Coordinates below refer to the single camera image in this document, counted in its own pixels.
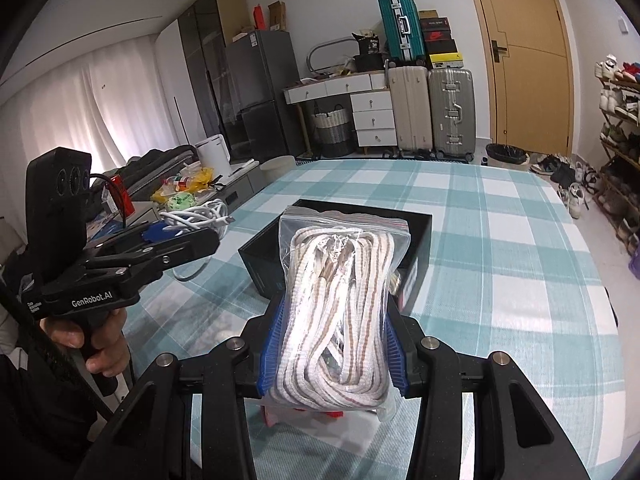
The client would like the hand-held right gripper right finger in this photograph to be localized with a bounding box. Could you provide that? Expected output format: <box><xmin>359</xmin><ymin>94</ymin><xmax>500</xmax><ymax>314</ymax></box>
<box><xmin>386</xmin><ymin>305</ymin><xmax>593</xmax><ymax>480</ymax></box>

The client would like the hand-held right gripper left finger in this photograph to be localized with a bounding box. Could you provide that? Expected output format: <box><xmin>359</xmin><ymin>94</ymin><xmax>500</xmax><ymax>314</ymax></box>
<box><xmin>107</xmin><ymin>294</ymin><xmax>290</xmax><ymax>480</ymax></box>

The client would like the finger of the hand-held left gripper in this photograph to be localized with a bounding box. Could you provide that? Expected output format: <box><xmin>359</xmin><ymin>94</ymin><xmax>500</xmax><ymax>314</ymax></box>
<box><xmin>82</xmin><ymin>222</ymin><xmax>190</xmax><ymax>267</ymax></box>
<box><xmin>97</xmin><ymin>227</ymin><xmax>222</xmax><ymax>286</ymax></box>

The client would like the clear bag of white rope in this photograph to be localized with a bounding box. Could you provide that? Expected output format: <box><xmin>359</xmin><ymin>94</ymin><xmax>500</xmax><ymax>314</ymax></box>
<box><xmin>264</xmin><ymin>205</ymin><xmax>414</xmax><ymax>424</ymax></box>

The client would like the black storage box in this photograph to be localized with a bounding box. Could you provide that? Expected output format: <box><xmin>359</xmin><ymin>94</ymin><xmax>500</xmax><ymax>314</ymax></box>
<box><xmin>237</xmin><ymin>198</ymin><xmax>434</xmax><ymax>317</ymax></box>

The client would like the person's left forearm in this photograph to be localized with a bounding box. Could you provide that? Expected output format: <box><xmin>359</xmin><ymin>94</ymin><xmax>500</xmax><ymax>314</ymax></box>
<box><xmin>0</xmin><ymin>330</ymin><xmax>126</xmax><ymax>480</ymax></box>

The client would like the person's left hand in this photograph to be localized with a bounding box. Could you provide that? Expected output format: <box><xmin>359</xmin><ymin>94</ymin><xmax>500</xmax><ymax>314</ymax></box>
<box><xmin>40</xmin><ymin>307</ymin><xmax>132</xmax><ymax>379</ymax></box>

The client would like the yellow plastic bag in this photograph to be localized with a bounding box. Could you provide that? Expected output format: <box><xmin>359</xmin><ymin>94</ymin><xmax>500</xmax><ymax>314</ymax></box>
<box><xmin>152</xmin><ymin>167</ymin><xmax>214</xmax><ymax>204</ymax></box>

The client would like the grey low cabinet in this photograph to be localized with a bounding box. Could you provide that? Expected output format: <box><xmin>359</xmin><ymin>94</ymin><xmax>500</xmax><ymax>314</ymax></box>
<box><xmin>84</xmin><ymin>159</ymin><xmax>264</xmax><ymax>242</ymax></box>

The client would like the white appliance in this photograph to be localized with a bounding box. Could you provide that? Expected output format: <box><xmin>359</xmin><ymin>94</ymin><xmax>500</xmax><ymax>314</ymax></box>
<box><xmin>194</xmin><ymin>134</ymin><xmax>232</xmax><ymax>177</ymax></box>

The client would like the white curtain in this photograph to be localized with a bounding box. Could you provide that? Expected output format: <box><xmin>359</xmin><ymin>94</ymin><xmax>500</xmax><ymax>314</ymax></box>
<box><xmin>0</xmin><ymin>35</ymin><xmax>190</xmax><ymax>196</ymax></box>

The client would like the white round bin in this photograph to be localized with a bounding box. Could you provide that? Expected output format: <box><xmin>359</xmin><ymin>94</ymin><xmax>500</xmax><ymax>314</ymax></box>
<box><xmin>260</xmin><ymin>155</ymin><xmax>297</xmax><ymax>184</ymax></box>

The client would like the teal checked blanket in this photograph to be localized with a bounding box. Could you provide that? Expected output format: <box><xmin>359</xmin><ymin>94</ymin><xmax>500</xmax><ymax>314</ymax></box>
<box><xmin>121</xmin><ymin>157</ymin><xmax>622</xmax><ymax>480</ymax></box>

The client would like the dark glass cabinet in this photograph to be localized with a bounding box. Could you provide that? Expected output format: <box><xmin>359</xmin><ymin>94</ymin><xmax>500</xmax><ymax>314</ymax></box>
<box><xmin>177</xmin><ymin>0</ymin><xmax>249</xmax><ymax>150</ymax></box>

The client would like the grey refrigerator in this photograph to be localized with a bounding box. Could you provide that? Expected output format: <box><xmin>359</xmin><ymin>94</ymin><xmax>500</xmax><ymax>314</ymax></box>
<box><xmin>225</xmin><ymin>30</ymin><xmax>307</xmax><ymax>162</ymax></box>

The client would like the woven laundry basket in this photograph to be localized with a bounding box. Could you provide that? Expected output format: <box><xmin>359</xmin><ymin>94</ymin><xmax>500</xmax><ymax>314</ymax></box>
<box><xmin>312</xmin><ymin>107</ymin><xmax>354</xmax><ymax>159</ymax></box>

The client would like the black trash bin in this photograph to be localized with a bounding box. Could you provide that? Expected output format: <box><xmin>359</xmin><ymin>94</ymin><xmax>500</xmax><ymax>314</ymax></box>
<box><xmin>485</xmin><ymin>143</ymin><xmax>530</xmax><ymax>167</ymax></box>

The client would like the white drawer desk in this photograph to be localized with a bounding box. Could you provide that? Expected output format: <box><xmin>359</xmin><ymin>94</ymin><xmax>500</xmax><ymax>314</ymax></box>
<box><xmin>283</xmin><ymin>72</ymin><xmax>399</xmax><ymax>157</ymax></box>

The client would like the brown cardboard box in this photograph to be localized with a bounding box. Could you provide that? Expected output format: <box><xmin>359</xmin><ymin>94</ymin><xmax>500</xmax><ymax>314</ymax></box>
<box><xmin>268</xmin><ymin>0</ymin><xmax>288</xmax><ymax>32</ymax></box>

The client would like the group of shoes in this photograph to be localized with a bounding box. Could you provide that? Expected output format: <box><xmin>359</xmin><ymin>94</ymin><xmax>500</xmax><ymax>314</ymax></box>
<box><xmin>529</xmin><ymin>153</ymin><xmax>599</xmax><ymax>220</ymax></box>

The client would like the beige suitcase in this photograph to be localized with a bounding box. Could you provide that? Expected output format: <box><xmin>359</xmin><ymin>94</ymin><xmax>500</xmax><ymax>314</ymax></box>
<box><xmin>387</xmin><ymin>65</ymin><xmax>434</xmax><ymax>157</ymax></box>

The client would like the silver suitcase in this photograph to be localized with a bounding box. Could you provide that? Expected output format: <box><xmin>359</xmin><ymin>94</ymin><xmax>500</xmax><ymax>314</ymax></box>
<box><xmin>428</xmin><ymin>67</ymin><xmax>477</xmax><ymax>162</ymax></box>

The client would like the black paper bag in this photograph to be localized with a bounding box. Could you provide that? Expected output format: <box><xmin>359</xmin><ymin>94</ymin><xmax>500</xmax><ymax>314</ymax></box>
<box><xmin>352</xmin><ymin>31</ymin><xmax>384</xmax><ymax>59</ymax></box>

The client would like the wooden shoe rack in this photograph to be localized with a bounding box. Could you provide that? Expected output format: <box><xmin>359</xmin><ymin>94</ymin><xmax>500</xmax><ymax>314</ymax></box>
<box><xmin>594</xmin><ymin>54</ymin><xmax>640</xmax><ymax>257</ymax></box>

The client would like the teal suitcase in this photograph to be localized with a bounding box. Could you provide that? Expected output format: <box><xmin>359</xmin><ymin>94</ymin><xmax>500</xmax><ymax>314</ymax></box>
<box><xmin>377</xmin><ymin>0</ymin><xmax>429</xmax><ymax>67</ymax></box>

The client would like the wooden door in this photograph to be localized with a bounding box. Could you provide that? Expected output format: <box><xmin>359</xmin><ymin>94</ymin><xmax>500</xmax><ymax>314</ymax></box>
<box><xmin>461</xmin><ymin>0</ymin><xmax>577</xmax><ymax>159</ymax></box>

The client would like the white cable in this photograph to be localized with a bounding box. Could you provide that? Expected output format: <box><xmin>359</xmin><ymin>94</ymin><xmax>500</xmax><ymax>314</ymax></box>
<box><xmin>159</xmin><ymin>198</ymin><xmax>236</xmax><ymax>235</ymax></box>

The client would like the black cable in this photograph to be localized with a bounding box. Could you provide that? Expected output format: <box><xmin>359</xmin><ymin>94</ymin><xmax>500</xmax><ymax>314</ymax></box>
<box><xmin>89</xmin><ymin>173</ymin><xmax>127</xmax><ymax>222</ymax></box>

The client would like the oval chrome frame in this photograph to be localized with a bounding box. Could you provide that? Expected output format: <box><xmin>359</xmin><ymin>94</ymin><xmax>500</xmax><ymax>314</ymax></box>
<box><xmin>305</xmin><ymin>37</ymin><xmax>357</xmax><ymax>77</ymax></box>

